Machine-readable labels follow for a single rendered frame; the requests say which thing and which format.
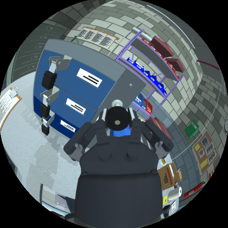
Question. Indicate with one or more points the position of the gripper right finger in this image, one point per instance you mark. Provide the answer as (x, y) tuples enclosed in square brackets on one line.
[(160, 137)]

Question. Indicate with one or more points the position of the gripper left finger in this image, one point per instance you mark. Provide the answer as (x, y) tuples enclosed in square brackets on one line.
[(83, 135)]

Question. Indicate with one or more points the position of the black lock knob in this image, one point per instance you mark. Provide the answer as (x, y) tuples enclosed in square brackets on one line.
[(115, 114)]

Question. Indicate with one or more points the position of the dark blue drawer small label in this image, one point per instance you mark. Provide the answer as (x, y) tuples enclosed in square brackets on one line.
[(57, 129)]

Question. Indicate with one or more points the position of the blue drawer medium label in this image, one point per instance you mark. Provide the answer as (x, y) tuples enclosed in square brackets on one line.
[(61, 110)]

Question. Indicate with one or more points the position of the small black grey drawer pull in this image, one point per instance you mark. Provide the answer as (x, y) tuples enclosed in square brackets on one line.
[(45, 129)]

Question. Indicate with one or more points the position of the medium black grey drawer pull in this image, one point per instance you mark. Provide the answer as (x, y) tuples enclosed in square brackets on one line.
[(44, 109)]

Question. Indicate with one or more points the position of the blue drawer large label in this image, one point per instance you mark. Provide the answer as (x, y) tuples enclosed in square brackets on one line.
[(71, 89)]

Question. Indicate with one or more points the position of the large black grey drawer pull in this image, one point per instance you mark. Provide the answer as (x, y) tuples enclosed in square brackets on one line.
[(49, 79)]

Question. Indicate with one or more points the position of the maroon box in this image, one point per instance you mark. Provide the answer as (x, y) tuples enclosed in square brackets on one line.
[(161, 127), (176, 65), (162, 45)]

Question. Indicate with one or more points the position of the brown cardboard box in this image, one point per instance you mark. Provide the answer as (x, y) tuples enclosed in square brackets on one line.
[(167, 175)]

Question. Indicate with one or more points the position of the blue storage bin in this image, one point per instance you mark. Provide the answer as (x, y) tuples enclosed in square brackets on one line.
[(154, 79), (139, 65), (139, 99), (147, 73), (130, 60), (161, 89)]

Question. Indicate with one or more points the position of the cork board with papers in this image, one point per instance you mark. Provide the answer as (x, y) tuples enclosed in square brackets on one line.
[(205, 152)]

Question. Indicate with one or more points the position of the white paper roll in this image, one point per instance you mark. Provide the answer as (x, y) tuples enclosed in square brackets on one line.
[(174, 193)]

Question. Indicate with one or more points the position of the brown clipboard with paper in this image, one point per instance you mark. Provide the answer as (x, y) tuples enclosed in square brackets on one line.
[(7, 105)]

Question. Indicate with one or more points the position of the purple shelf unit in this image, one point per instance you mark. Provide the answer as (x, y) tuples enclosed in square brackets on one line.
[(151, 55)]

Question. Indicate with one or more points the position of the notice board with papers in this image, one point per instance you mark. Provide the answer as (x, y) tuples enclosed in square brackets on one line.
[(97, 37)]

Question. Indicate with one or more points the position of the grey locker unit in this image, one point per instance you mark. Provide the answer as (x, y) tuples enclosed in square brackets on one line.
[(35, 41)]

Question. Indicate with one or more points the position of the silver pipe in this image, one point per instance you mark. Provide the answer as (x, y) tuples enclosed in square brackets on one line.
[(139, 32)]

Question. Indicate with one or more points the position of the green wall box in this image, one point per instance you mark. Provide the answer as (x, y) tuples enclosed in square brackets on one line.
[(191, 129)]

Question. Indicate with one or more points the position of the dark red wall pipe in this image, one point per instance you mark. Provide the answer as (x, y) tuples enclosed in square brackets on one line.
[(207, 63)]

